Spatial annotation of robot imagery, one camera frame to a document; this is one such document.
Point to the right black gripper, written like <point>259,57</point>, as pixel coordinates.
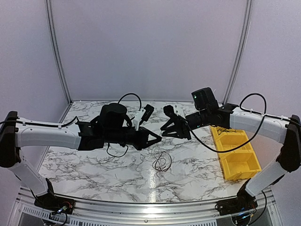
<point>184,134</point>

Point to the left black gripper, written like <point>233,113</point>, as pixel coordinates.
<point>142,142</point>

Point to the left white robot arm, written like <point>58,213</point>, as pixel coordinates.
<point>16,132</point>

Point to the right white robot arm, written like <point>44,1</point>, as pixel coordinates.
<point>284,130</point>

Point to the yellow three-compartment bin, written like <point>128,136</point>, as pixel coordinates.
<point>239,164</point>

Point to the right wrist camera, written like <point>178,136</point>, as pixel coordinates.
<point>173,110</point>

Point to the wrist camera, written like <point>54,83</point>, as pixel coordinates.
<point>142,116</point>
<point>173,110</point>

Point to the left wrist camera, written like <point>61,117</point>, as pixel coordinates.
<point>142,116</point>

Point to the right aluminium frame post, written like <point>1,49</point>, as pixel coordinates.
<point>240,50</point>

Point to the aluminium frame post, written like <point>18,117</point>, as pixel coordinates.
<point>240,50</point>
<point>56,52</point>

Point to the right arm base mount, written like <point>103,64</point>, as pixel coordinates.
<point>242,202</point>

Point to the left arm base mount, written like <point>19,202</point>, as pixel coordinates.
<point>54,203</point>

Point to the front aluminium rail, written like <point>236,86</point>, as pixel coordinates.
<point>100,213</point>

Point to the left aluminium frame post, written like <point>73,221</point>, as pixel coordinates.
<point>56,52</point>

